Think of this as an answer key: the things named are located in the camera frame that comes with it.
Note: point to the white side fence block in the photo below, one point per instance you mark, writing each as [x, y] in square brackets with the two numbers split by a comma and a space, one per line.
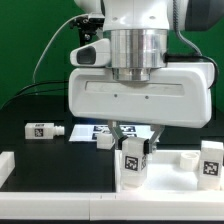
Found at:
[7, 165]

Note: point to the black camera on stand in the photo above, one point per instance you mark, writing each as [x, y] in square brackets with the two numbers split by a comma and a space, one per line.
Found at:
[87, 22]

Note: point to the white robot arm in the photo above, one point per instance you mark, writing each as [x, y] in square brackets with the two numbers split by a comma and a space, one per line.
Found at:
[129, 79]

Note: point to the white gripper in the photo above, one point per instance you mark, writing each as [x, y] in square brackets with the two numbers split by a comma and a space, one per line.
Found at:
[175, 95]

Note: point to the white square table top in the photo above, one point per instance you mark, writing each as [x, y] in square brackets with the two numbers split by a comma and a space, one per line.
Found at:
[168, 171]

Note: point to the white front fence bar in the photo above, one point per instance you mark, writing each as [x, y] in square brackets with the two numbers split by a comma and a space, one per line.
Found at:
[152, 205]

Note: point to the black camera stand pole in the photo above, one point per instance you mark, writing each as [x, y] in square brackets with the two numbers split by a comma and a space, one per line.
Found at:
[84, 37]

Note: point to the white base tag plate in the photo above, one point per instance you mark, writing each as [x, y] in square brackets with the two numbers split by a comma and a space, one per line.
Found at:
[88, 133]

